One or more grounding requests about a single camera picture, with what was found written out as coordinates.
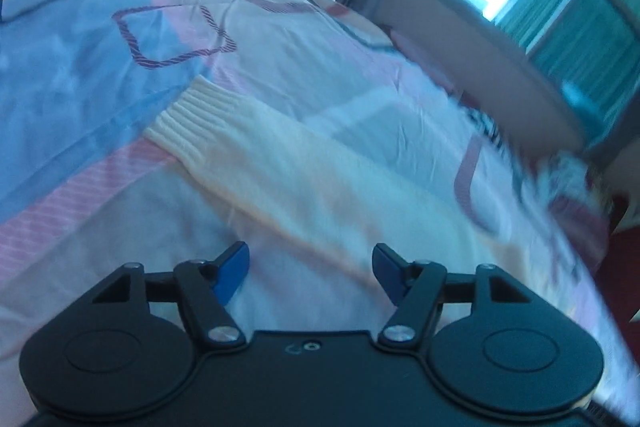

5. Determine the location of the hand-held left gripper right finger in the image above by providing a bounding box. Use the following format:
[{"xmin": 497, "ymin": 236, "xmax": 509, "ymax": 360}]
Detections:
[{"xmin": 372, "ymin": 243, "xmax": 536, "ymax": 350}]

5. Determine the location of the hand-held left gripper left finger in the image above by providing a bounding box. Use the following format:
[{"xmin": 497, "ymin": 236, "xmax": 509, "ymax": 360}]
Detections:
[{"xmin": 91, "ymin": 242, "xmax": 250, "ymax": 350}]

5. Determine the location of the cream knit sweater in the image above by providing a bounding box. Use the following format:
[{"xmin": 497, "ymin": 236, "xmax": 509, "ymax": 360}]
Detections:
[{"xmin": 142, "ymin": 74, "xmax": 566, "ymax": 308}]

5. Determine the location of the checked cloth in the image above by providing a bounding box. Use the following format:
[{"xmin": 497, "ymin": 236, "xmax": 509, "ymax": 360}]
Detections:
[{"xmin": 462, "ymin": 99, "xmax": 516, "ymax": 158}]

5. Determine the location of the pastel patterned bedsheet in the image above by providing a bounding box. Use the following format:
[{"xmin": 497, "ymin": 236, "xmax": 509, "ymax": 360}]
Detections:
[{"xmin": 0, "ymin": 0, "xmax": 632, "ymax": 427}]

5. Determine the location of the teal curtain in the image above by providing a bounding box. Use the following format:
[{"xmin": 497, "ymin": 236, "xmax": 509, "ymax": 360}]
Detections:
[{"xmin": 495, "ymin": 0, "xmax": 640, "ymax": 130}]

